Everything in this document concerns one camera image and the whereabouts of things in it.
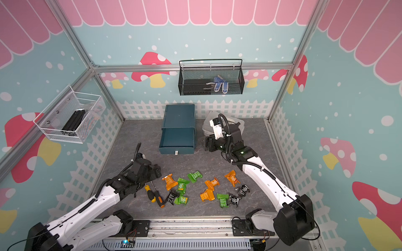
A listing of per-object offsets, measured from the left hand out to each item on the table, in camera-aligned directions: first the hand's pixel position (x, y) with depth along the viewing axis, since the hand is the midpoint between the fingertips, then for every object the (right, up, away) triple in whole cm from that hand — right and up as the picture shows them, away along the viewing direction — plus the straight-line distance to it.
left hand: (153, 173), depth 83 cm
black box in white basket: (-32, +26, -13) cm, 43 cm away
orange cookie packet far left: (+7, -6, +5) cm, 11 cm away
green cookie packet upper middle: (+21, -4, +7) cm, 23 cm away
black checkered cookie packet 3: (+48, -10, +2) cm, 49 cm away
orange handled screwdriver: (+3, -13, -1) cm, 13 cm away
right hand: (+27, +19, -7) cm, 34 cm away
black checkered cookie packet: (+10, -12, 0) cm, 16 cm away
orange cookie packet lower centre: (+29, -12, 0) cm, 31 cm away
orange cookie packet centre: (+31, -7, +4) cm, 32 cm away
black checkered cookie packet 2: (+43, -14, -2) cm, 45 cm away
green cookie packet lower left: (+15, -14, -1) cm, 20 cm away
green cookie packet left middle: (+14, -8, +4) cm, 17 cm away
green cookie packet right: (+37, -14, 0) cm, 39 cm away
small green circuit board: (-9, -31, -10) cm, 34 cm away
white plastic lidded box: (+29, +24, +23) cm, 44 cm away
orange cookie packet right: (+43, -5, +7) cm, 43 cm away
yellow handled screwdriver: (-2, -11, 0) cm, 12 cm away
